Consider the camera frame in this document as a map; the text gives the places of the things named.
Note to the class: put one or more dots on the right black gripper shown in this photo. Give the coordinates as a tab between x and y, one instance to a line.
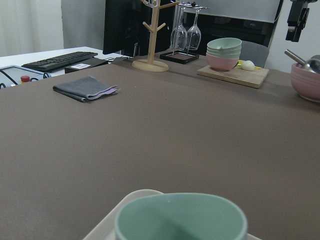
297	18

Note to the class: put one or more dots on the green plastic cup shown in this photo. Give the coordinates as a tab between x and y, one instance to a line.
180	217

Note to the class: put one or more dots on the cream rabbit tray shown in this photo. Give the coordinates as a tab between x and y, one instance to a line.
112	220

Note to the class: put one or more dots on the metal ice scoop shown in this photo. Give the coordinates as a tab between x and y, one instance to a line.
310	65

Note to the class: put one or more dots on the grey chair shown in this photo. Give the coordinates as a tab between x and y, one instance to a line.
254	52

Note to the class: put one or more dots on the pink bowl with ice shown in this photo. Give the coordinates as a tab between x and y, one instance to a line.
305	83

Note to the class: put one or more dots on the white steamed bun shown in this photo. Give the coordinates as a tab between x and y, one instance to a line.
247	65

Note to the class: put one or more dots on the wooden cutting board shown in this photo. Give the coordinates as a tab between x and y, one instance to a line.
253	79

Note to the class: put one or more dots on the stacked green bowls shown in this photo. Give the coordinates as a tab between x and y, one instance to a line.
223	54

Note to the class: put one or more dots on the wine glass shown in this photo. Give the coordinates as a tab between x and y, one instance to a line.
178	39
194	34

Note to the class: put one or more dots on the wooden mug tree stand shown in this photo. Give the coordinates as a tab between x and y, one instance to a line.
150	64

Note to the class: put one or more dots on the black monitor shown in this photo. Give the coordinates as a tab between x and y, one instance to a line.
124	30

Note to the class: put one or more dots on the grey folded cloth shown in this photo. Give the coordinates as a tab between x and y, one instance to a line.
85	89

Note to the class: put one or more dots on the black keyboard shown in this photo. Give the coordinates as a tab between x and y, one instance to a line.
54	63

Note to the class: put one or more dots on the black wire glass rack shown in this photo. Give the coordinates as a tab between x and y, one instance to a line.
182	56

